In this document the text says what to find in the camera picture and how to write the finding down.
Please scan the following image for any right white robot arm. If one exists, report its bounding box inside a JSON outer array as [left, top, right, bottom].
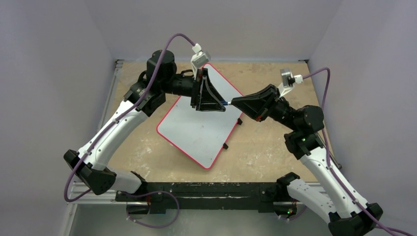
[[229, 85, 383, 236]]

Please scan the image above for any red framed whiteboard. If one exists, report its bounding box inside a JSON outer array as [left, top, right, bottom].
[[156, 62, 249, 170]]

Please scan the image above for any aluminium frame rail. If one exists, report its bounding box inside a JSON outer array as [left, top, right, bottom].
[[61, 59, 125, 236]]

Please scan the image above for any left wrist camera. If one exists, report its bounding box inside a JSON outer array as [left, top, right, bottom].
[[190, 43, 211, 80]]

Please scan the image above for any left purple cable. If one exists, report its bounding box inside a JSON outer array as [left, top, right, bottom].
[[63, 32, 180, 229]]

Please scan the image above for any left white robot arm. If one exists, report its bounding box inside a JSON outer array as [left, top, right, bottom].
[[64, 49, 227, 201]]

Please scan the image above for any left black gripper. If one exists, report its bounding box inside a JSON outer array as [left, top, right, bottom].
[[161, 68, 226, 111]]

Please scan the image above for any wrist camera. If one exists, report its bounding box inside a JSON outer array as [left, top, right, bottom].
[[278, 68, 303, 98], [190, 43, 211, 80]]

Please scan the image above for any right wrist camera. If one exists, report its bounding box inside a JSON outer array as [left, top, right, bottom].
[[278, 68, 303, 98]]

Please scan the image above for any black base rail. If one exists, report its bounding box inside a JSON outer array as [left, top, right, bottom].
[[116, 182, 297, 216]]

